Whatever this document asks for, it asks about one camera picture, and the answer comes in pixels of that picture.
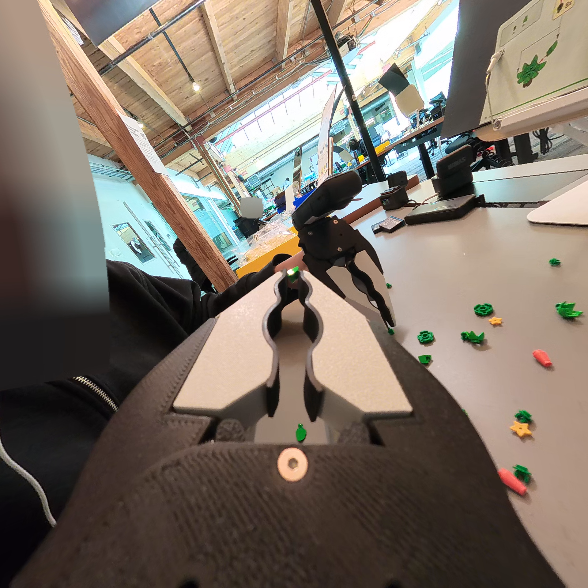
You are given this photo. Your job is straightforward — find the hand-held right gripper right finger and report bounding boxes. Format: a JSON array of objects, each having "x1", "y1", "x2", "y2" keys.
[{"x1": 299, "y1": 271, "x2": 415, "y2": 443}]

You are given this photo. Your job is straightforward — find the black steel pole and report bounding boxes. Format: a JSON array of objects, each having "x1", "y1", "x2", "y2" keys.
[{"x1": 311, "y1": 0, "x2": 387, "y2": 183}]

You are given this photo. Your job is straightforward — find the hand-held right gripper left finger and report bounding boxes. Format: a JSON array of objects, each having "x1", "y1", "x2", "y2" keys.
[{"x1": 173, "y1": 270, "x2": 288, "y2": 443}]

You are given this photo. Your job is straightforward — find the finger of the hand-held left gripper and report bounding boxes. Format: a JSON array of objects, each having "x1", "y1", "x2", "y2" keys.
[
  {"x1": 327, "y1": 268, "x2": 392, "y2": 329},
  {"x1": 353, "y1": 250, "x2": 397, "y2": 328}
]

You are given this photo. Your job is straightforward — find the black display board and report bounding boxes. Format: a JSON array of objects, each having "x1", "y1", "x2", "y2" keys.
[{"x1": 440, "y1": 0, "x2": 508, "y2": 139}]

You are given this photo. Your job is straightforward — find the black long case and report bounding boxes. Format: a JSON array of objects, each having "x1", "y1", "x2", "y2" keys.
[{"x1": 404, "y1": 193, "x2": 479, "y2": 226}]

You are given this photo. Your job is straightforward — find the clear plastic bag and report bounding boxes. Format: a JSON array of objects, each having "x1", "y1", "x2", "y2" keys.
[{"x1": 243, "y1": 218, "x2": 300, "y2": 254}]

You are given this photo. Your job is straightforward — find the person's left forearm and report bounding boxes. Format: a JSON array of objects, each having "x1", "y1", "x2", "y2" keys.
[{"x1": 200, "y1": 255, "x2": 299, "y2": 323}]

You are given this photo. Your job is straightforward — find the thin white cable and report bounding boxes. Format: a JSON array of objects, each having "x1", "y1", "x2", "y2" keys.
[{"x1": 0, "y1": 436, "x2": 57, "y2": 527}]

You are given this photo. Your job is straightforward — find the wooden ceiling beam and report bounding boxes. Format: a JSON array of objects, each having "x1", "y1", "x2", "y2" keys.
[{"x1": 39, "y1": 0, "x2": 238, "y2": 293}]

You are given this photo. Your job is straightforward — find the white paper notice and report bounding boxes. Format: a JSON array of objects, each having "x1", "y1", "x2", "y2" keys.
[{"x1": 121, "y1": 112, "x2": 169, "y2": 176}]

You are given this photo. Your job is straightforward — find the white book stand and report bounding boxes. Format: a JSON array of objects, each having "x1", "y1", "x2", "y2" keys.
[{"x1": 473, "y1": 46, "x2": 588, "y2": 227}]

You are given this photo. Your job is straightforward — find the scattered small toy pieces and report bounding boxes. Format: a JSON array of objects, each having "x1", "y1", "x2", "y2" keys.
[{"x1": 385, "y1": 257, "x2": 585, "y2": 498}]

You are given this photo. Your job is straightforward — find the yellow storage bin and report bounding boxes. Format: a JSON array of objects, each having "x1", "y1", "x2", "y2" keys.
[{"x1": 236, "y1": 234, "x2": 300, "y2": 279}]

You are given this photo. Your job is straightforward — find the black office chair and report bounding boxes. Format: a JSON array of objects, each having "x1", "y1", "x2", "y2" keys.
[{"x1": 443, "y1": 130, "x2": 498, "y2": 172}]

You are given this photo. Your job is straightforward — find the black box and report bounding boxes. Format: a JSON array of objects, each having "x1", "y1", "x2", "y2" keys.
[
  {"x1": 380, "y1": 170, "x2": 410, "y2": 211},
  {"x1": 431, "y1": 144, "x2": 475, "y2": 199}
]

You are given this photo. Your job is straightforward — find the person's black jacket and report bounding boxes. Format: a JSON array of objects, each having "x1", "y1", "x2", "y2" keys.
[{"x1": 0, "y1": 259, "x2": 285, "y2": 588}]

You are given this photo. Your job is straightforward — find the open instruction booklet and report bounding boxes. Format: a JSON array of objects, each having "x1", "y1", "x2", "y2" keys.
[{"x1": 480, "y1": 0, "x2": 588, "y2": 126}]

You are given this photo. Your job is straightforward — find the tall standing banner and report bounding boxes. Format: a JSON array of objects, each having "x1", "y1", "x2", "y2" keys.
[{"x1": 316, "y1": 85, "x2": 346, "y2": 181}]

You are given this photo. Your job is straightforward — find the wooden desk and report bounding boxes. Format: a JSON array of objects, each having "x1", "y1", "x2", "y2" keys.
[{"x1": 390, "y1": 117, "x2": 447, "y2": 181}]

